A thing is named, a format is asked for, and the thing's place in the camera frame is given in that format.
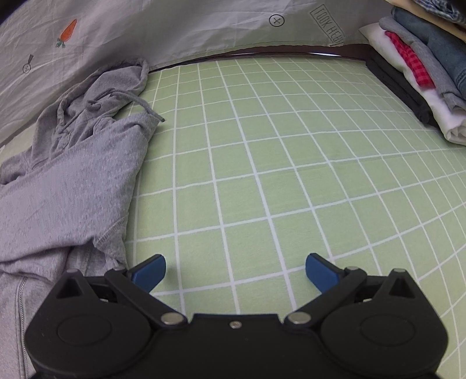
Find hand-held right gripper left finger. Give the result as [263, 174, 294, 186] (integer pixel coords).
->
[53, 254, 188, 329]

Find stack of folded clothes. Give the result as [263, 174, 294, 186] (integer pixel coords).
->
[360, 22, 466, 146]

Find grey hoodie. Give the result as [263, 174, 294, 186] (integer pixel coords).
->
[0, 58, 165, 379]

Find blue folded jeans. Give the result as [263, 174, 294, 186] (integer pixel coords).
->
[391, 6, 466, 99]

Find blue plaid folded garment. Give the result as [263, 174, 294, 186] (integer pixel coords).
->
[415, 0, 466, 19]

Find grey printed cloth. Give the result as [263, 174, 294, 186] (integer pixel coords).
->
[0, 0, 397, 146]

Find red checked folded garment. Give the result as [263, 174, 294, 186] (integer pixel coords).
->
[385, 31, 436, 88]

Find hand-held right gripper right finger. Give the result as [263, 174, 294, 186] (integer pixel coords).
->
[284, 253, 416, 327]

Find grey folded garment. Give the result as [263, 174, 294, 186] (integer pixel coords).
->
[379, 15, 466, 113]

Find green checked bed sheet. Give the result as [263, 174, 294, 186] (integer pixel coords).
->
[0, 51, 466, 379]

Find black folded garment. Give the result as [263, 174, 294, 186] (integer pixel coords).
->
[365, 49, 441, 128]

